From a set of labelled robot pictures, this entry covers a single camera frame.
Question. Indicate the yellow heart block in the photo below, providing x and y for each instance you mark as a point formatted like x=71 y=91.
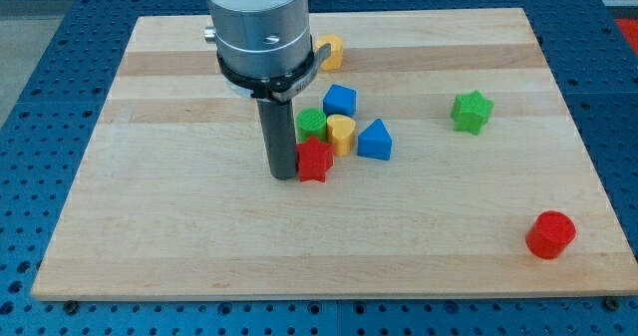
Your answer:
x=340 y=133

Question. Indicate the red cylinder block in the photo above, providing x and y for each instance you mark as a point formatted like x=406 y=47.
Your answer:
x=550 y=234

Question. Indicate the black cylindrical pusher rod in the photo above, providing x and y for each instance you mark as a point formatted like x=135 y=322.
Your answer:
x=277 y=124

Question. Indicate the green cylinder block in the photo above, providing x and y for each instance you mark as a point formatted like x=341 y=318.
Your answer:
x=311 y=122

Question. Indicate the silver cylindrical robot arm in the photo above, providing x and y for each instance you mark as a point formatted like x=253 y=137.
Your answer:
x=264 y=46

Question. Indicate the green star block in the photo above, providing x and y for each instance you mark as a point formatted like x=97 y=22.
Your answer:
x=471 y=112

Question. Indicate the blue pentagon block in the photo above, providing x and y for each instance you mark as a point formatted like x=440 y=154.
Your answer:
x=340 y=100

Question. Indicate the red star block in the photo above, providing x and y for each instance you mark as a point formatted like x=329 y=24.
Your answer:
x=315 y=158

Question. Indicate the light wooden board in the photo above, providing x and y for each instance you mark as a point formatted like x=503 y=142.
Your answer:
x=174 y=200

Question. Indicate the blue triangle block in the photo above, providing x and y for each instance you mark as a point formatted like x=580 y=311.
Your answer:
x=375 y=142

